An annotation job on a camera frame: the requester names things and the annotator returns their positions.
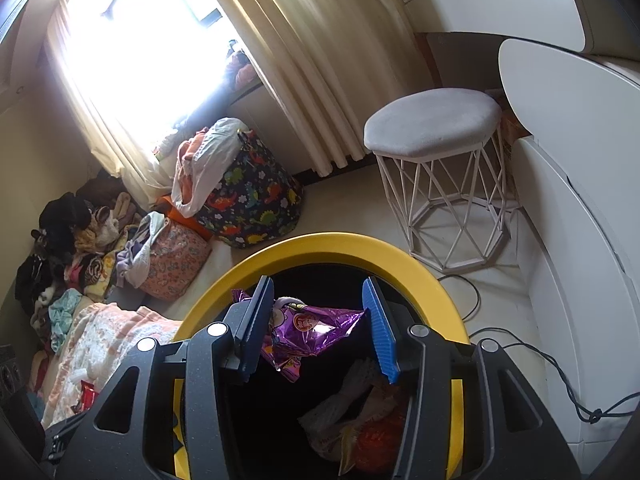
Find yellow white snack wrapper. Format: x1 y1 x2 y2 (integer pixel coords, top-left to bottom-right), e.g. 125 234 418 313
338 419 367 477

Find dark jackets and bedding heap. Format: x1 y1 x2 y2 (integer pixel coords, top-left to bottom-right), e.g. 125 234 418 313
222 39 264 92

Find pink patterned blanket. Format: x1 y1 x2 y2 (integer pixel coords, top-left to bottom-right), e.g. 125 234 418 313
40 302 184 429

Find white bag of orange clothes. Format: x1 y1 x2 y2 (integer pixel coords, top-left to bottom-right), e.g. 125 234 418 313
170 117 252 219

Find light blue garment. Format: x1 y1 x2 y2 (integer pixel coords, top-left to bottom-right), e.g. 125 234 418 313
46 289 84 354

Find brown cardboard box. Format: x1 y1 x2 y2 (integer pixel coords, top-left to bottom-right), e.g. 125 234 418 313
500 107 521 163

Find cream curtain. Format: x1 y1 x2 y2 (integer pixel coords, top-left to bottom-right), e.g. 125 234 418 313
42 0 167 192
192 0 447 179

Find purple foil snack wrapper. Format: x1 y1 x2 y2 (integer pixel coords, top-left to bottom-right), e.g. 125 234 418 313
229 287 369 384

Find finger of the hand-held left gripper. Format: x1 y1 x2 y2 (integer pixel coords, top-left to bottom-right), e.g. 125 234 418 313
43 411 101 464

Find white rounded dresser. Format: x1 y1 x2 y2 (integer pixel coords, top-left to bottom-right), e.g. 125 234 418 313
497 37 640 442

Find yellow rimmed black trash bin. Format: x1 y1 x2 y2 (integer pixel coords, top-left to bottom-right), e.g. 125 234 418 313
170 232 472 480

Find white stool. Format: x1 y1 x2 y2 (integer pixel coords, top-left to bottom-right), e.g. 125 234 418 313
363 87 522 274

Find red snack canister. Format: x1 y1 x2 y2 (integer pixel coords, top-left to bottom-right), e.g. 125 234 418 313
74 380 99 414

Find dinosaur print laundry basket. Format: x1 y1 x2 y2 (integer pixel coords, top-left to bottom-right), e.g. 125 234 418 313
192 130 307 249

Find pile of clothes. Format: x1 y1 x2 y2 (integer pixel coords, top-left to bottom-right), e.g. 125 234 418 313
15 167 151 341

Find white vanity desk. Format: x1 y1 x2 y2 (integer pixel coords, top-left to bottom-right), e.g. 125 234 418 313
402 0 640 57

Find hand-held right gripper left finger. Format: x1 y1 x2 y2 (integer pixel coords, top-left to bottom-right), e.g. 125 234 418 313
55 275 276 480

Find pink floral fabric bag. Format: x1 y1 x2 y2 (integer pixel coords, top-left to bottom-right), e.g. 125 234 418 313
137 220 214 302

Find lavender and white clothes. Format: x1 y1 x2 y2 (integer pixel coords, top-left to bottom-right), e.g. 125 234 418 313
116 211 169 289

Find window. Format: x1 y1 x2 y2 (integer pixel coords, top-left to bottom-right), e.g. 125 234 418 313
60 0 242 127

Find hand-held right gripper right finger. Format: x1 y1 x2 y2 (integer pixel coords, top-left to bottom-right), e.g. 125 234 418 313
361 275 584 480

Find black floor cable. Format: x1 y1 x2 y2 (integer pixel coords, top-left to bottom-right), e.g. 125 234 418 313
435 271 640 424

